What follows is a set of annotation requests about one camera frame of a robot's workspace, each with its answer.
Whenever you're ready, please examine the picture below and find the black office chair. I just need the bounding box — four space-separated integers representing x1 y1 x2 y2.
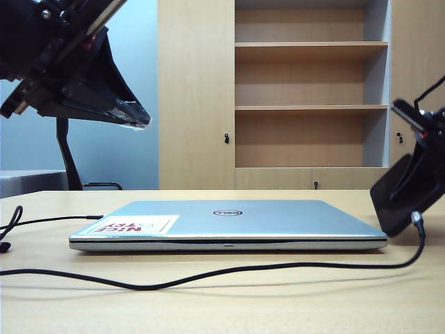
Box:
55 117 123 191

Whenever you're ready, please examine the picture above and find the grey background desk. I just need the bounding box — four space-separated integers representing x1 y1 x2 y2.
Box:
0 169 69 200

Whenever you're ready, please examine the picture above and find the thin black robot wire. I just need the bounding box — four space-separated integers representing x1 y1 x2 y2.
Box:
414 74 445 106

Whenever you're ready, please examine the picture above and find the light wooden cabinet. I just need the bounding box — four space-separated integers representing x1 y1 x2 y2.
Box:
156 0 445 191

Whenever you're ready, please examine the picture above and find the silver Dell laptop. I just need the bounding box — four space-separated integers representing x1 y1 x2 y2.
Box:
68 200 388 252

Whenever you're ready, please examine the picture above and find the black smartphone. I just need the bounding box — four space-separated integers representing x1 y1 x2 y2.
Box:
369 153 445 239

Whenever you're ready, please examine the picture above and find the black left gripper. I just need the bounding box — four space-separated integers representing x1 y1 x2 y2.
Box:
0 0 152 131

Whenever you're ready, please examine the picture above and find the white red Nice Try sticker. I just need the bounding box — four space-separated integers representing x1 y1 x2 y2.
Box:
86 215 180 235

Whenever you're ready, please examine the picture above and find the black charging cable silver plug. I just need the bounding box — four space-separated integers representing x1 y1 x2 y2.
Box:
0 205 428 290

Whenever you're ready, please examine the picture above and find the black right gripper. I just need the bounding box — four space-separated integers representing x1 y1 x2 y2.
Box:
389 98 445 212

